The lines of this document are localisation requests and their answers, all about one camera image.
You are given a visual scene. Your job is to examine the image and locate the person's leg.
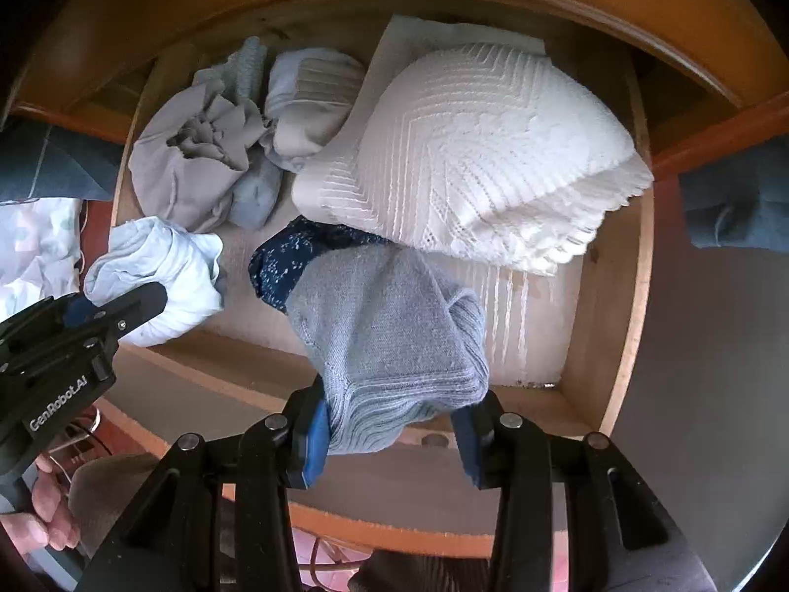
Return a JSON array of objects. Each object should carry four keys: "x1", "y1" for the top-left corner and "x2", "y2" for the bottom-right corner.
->
[
  {"x1": 348, "y1": 549, "x2": 494, "y2": 592},
  {"x1": 68, "y1": 451, "x2": 167, "y2": 568}
]

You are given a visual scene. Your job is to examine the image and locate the wooden drawer with handle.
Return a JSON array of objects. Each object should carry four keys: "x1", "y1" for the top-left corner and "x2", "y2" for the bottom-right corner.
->
[{"x1": 92, "y1": 9, "x2": 657, "y2": 559}]

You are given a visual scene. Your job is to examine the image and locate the white knitted cloth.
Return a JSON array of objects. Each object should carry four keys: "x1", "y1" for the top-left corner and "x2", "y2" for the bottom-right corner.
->
[{"x1": 291, "y1": 43, "x2": 655, "y2": 277}]

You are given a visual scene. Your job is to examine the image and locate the pale blue knit sock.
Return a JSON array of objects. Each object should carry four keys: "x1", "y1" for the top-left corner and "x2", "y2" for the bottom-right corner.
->
[{"x1": 192, "y1": 36, "x2": 270, "y2": 103}]

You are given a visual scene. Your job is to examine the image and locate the navy speckled underwear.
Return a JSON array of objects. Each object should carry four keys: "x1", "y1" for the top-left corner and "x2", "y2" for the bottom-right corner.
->
[{"x1": 248, "y1": 217, "x2": 395, "y2": 314}]

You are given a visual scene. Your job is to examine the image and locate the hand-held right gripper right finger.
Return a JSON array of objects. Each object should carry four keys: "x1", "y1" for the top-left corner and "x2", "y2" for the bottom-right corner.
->
[{"x1": 450, "y1": 391, "x2": 719, "y2": 592}]

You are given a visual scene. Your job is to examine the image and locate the white underwear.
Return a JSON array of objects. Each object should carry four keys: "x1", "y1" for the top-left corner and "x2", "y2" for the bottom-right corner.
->
[{"x1": 259, "y1": 48, "x2": 367, "y2": 174}]

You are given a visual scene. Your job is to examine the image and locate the light blue underwear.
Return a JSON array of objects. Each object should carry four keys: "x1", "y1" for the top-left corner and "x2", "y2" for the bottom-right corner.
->
[{"x1": 83, "y1": 217, "x2": 226, "y2": 347}]

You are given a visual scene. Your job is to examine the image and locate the white floral sheet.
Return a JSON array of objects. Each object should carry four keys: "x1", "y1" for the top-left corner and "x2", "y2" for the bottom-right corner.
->
[{"x1": 0, "y1": 197, "x2": 84, "y2": 322}]

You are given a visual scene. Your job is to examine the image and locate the beige cloth bundle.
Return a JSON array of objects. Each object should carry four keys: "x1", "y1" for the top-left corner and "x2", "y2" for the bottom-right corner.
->
[{"x1": 128, "y1": 80, "x2": 267, "y2": 234}]

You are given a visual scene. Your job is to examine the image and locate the person's left hand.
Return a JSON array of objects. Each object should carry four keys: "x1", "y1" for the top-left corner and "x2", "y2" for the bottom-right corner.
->
[{"x1": 0, "y1": 453, "x2": 84, "y2": 559}]

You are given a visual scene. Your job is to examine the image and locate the grey blue knit underwear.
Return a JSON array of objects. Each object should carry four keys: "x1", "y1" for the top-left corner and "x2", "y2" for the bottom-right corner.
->
[{"x1": 285, "y1": 245, "x2": 491, "y2": 454}]

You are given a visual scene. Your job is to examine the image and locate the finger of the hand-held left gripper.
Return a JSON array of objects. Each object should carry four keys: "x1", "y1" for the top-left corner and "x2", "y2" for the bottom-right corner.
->
[
  {"x1": 62, "y1": 296, "x2": 103, "y2": 329},
  {"x1": 80, "y1": 282, "x2": 169, "y2": 346}
]

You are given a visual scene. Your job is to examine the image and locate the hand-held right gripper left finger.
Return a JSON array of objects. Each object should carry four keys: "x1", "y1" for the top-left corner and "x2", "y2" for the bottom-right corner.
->
[{"x1": 77, "y1": 376, "x2": 330, "y2": 592}]

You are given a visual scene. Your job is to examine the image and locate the person's right leg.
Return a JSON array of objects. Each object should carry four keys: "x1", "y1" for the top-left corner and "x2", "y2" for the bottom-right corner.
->
[{"x1": 348, "y1": 549, "x2": 494, "y2": 592}]

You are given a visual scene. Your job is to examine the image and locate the person's left leg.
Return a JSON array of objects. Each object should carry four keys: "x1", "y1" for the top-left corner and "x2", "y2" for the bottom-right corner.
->
[{"x1": 68, "y1": 451, "x2": 167, "y2": 568}]

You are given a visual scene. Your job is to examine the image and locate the blue checked cloth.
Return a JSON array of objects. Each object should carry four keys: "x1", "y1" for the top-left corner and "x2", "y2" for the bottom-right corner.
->
[{"x1": 0, "y1": 117, "x2": 789, "y2": 254}]

